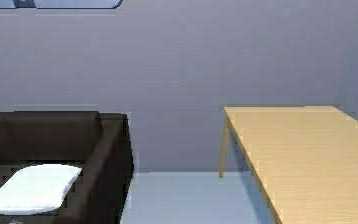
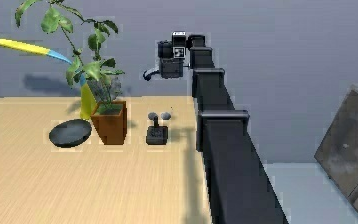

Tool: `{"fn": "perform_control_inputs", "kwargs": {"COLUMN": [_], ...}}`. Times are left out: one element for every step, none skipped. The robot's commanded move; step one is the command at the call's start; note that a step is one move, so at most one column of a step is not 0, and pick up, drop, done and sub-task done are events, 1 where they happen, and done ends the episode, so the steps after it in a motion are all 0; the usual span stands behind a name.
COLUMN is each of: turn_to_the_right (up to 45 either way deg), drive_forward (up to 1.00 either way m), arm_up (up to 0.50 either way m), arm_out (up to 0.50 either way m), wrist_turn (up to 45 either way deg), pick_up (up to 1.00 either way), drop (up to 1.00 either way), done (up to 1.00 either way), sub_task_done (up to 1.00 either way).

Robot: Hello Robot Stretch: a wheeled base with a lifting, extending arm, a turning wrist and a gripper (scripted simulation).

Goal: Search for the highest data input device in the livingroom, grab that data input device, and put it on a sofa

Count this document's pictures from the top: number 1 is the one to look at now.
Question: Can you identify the dark brown sofa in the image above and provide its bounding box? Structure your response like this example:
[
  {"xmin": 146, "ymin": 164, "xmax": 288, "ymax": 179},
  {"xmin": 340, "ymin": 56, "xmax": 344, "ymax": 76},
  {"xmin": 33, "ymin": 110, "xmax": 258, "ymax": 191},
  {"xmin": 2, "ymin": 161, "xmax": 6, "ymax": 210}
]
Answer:
[{"xmin": 0, "ymin": 110, "xmax": 135, "ymax": 224}]

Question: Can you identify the light wooden table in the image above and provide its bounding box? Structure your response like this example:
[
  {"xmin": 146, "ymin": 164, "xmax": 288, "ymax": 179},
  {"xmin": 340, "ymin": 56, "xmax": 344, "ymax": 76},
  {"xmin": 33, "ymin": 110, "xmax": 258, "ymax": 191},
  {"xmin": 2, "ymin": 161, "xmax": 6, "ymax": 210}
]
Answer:
[{"xmin": 218, "ymin": 105, "xmax": 358, "ymax": 224}]

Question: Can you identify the white pillow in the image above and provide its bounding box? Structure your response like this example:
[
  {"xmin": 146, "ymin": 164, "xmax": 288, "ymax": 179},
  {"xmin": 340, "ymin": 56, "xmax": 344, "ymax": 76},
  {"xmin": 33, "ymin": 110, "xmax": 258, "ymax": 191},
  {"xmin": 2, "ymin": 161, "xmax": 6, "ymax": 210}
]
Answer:
[{"xmin": 0, "ymin": 163, "xmax": 84, "ymax": 216}]

